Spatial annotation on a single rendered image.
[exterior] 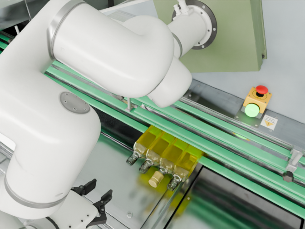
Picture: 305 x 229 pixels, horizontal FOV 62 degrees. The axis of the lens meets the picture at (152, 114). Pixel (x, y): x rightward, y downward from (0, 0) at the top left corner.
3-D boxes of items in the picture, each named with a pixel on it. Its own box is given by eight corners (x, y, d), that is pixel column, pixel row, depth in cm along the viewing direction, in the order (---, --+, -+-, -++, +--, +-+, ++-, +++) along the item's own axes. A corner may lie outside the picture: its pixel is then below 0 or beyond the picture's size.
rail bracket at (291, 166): (288, 147, 82) (278, 178, 74) (298, 132, 77) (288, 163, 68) (302, 153, 80) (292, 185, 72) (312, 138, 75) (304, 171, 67)
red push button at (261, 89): (251, 96, 86) (254, 88, 84) (255, 90, 88) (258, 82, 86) (263, 101, 85) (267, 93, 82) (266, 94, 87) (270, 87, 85)
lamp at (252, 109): (244, 110, 89) (241, 115, 87) (248, 100, 86) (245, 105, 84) (257, 115, 87) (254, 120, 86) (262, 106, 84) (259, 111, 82)
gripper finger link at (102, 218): (68, 225, 56) (77, 206, 61) (102, 233, 56) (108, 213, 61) (68, 221, 56) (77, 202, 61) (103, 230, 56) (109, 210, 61)
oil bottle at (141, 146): (160, 121, 110) (130, 155, 97) (161, 112, 106) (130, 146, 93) (171, 127, 108) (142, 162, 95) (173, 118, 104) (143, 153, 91)
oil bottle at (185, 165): (196, 140, 104) (169, 178, 91) (198, 131, 100) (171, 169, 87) (208, 146, 102) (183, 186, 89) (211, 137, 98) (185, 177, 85)
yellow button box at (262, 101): (247, 100, 95) (240, 111, 90) (253, 84, 90) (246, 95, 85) (265, 107, 92) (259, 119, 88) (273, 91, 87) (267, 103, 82)
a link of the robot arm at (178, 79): (141, 9, 44) (207, 74, 45) (145, 45, 68) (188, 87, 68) (103, 48, 44) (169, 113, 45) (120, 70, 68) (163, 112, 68)
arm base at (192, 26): (165, 4, 81) (136, 22, 71) (198, -13, 71) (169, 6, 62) (185, 49, 86) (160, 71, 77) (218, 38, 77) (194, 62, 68)
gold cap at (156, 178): (153, 170, 89) (146, 179, 86) (161, 171, 87) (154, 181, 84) (157, 177, 91) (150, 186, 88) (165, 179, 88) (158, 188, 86)
